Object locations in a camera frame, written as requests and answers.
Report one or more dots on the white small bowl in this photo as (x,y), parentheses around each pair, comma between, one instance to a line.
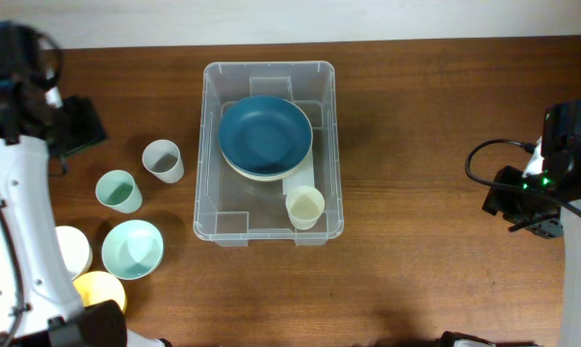
(76,250)

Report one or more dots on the mint green bowl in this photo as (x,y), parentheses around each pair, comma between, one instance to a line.
(133,250)

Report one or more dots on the mint green cup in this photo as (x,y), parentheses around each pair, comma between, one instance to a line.
(118,190)

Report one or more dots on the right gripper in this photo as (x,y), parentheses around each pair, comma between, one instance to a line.
(500,200)

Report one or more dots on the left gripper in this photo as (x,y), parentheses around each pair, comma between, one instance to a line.
(87,122)

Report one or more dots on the beige bowl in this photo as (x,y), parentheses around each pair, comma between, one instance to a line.
(267,177)

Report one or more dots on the grey cup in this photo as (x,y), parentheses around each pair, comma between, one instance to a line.
(163,159)

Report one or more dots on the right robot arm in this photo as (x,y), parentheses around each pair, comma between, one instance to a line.
(545,198)

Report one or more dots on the white label in bin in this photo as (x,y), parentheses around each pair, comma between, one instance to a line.
(303,176)

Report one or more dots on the clear plastic storage bin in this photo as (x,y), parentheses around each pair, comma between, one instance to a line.
(232,210)

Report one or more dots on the beige cup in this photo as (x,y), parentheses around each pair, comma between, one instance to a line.
(305,205)

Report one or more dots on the blue bowl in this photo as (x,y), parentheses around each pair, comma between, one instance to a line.
(265,135)

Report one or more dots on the yellow bowl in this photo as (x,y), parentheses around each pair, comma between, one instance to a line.
(97,287)

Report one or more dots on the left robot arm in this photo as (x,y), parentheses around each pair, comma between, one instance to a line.
(39,305)

